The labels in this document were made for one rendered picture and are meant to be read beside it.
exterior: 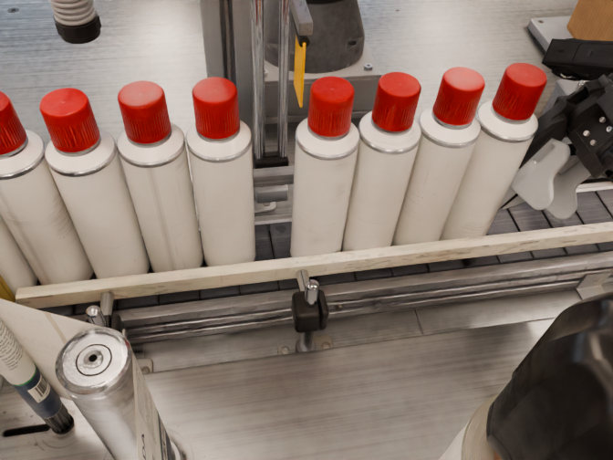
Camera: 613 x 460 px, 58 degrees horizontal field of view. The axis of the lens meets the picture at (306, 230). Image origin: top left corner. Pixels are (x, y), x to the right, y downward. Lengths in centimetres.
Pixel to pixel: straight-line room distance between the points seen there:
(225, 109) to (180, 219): 12
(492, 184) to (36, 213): 38
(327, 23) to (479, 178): 32
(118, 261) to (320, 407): 22
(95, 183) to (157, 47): 52
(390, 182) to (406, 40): 54
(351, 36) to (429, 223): 34
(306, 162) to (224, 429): 23
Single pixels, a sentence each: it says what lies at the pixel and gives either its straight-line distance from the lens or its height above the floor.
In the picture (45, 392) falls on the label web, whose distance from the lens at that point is 44.
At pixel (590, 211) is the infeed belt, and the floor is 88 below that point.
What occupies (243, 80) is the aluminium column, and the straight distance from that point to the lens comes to 56.
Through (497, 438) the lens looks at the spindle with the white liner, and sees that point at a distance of 26.
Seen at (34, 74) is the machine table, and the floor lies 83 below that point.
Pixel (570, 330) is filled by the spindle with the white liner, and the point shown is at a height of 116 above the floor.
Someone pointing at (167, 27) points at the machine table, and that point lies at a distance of 99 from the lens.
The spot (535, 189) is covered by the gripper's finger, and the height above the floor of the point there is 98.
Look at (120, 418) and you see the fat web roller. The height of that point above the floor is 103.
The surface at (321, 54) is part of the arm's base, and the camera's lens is 75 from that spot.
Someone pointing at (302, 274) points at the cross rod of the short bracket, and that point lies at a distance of 52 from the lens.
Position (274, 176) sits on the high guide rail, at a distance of 52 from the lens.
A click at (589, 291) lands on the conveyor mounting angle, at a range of 69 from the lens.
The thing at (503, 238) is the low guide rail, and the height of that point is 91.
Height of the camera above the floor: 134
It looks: 51 degrees down
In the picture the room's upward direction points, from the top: 5 degrees clockwise
